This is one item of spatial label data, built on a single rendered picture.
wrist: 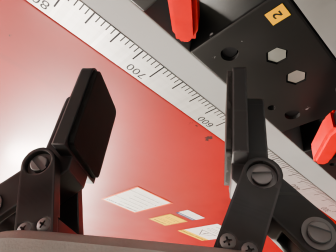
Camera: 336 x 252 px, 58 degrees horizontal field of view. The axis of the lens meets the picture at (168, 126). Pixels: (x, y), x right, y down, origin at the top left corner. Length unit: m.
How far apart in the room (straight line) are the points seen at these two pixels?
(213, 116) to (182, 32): 0.15
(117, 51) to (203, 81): 0.08
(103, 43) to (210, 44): 0.09
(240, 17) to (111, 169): 0.32
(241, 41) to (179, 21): 0.07
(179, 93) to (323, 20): 0.14
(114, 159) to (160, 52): 0.22
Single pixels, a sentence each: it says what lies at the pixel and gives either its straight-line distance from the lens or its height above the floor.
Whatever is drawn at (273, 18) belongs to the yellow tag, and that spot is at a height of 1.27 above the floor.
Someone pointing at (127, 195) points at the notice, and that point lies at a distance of 0.57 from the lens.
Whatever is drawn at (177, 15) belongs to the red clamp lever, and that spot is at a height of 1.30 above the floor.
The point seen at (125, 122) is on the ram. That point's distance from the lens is 0.36.
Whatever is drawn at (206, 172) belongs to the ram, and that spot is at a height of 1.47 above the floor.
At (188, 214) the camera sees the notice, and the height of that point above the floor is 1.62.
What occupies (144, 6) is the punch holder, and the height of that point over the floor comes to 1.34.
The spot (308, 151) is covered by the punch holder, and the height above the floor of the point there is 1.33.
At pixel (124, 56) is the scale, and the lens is 0.28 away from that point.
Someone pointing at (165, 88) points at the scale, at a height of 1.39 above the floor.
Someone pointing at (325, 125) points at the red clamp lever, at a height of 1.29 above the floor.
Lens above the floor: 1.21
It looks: 40 degrees up
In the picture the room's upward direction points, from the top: 117 degrees counter-clockwise
